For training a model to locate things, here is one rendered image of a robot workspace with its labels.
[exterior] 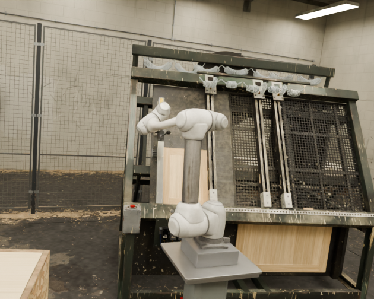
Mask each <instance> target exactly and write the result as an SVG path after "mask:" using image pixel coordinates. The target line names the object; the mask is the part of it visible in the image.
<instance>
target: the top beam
mask: <svg viewBox="0 0 374 299"><path fill-rule="evenodd" d="M200 78H201V79H202V80H203V81H205V74H195V73H189V72H178V71H168V70H162V69H151V68H140V67H134V66H132V67H131V79H137V80H138V82H140V83H147V84H158V85H169V86H176V87H188V88H199V89H205V87H204V86H203V81H202V80H201V79H200ZM216 78H217V79H218V81H219V80H220V81H219V82H218V83H217V85H216V90H217V91H228V92H235V93H246V94H253V93H251V92H248V91H247V90H246V85H247V86H248V85H253V80H254V79H244V78H233V77H222V76H219V77H216ZM222 80H223V81H224V82H223V81H222ZM227 81H232V82H236V83H237V84H238V83H240V82H242V83H240V84H238V85H237V88H234V89H232V88H226V83H225V82H227ZM243 82H244V83H245V84H246V85H245V84H244V83H243ZM285 87H286V88H287V89H288V90H290V89H293V90H299V91H301V90H303V89H304V90H303V91H301V92H300V96H297V97H292V96H289V95H287V92H288V91H287V89H286V91H285V93H284V94H283V97H287V98H299V99H305V100H317V101H328V102H335V103H347V102H348V101H355V102H356V101H357V100H359V96H358V92H357V91H353V90H343V89H336V88H326V87H316V86H309V85H299V84H288V85H286V86H285ZM264 95H265V96H272V93H270V92H268V88H266V90H265V92H264Z"/></svg>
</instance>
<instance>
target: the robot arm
mask: <svg viewBox="0 0 374 299"><path fill-rule="evenodd" d="M169 114H170V106H169V105H168V104H167V103H166V102H161V103H160V104H158V105H157V107H156V108H155V109H154V110H153V111H152V112H151V113H150V114H148V115H146V116H145V117H144V118H143V119H141V120H140V121H139V123H138V124H137V132H138V133H139V134H140V135H148V134H149V133H153V132H155V133H159V132H160V131H161V130H162V129H167V128H171V127H174V126H177V128H178V129H179V130H180V131H181V133H182V136H183V138H184V139H185V147H184V159H183V182H182V200H181V201H180V202H179V203H178V204H177V207H176V209H175V212H174V214H172V215H171V217H170V218H169V223H168V227H169V231H170V232H171V233H172V234H173V235H174V236H177V237H180V238H193V239H195V240H196V242H197V243H198V244H199V246H200V248H201V249H228V247H229V246H228V245H227V244H226V243H227V242H230V238H229V237H223V235H224V229H225V224H226V212H225V208H224V206H223V204H222V203H221V202H219V201H214V200H208V201H206V202H205V203H204V204H203V205H202V206H201V204H200V203H199V202H198V199H199V178H200V167H201V146H202V139H204V136H205V133H206V132H209V131H220V130H223V129H225V128H226V127H227V125H228V120H227V118H226V117H225V115H223V114H221V113H217V112H214V111H211V110H204V109H186V110H182V111H181V112H179V113H178V115H177V116H176V117H174V118H172V119H169V120H167V118H168V117H169Z"/></svg>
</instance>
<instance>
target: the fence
mask: <svg viewBox="0 0 374 299"><path fill-rule="evenodd" d="M160 98H163V97H159V104H160ZM163 102H164V98H163ZM163 150H164V141H158V134H157V172H156V203H163Z"/></svg>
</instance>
